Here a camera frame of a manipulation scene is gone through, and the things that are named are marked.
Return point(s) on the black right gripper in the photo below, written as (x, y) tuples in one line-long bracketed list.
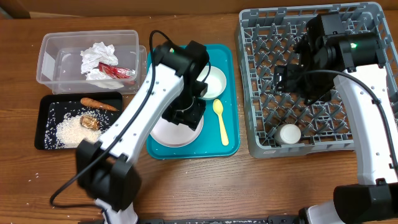
[(289, 72)]

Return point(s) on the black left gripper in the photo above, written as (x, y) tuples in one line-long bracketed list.
[(192, 119)]

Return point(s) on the pink round plate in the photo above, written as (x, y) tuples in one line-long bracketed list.
[(172, 135)]

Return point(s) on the pale green bowl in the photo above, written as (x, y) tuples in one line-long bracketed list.
[(216, 81)]

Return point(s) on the pale green cup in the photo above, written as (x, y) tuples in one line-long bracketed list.
[(287, 134)]

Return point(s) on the red snack wrapper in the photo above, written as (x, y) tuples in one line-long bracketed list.
[(117, 72)]

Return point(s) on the brown nut clump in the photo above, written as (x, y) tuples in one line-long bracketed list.
[(89, 122)]

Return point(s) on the orange carrot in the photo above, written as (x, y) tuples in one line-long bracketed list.
[(96, 104)]

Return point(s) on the white napkin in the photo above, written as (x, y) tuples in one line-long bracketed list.
[(92, 57)]

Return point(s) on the white rice pile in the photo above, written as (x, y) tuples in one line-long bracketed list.
[(63, 129)]

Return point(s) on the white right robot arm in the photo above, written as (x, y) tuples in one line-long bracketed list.
[(355, 66)]

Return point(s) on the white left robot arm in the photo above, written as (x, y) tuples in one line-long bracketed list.
[(171, 91)]

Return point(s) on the grey dishwasher rack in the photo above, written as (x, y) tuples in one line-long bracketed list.
[(265, 38)]

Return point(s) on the clear plastic waste bin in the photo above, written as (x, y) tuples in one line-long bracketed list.
[(60, 60)]

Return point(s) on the yellow plastic spoon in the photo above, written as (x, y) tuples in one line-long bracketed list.
[(218, 109)]

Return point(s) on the teal serving tray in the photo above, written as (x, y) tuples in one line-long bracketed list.
[(208, 143)]

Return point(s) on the black plastic tray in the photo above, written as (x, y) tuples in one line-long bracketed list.
[(112, 98)]

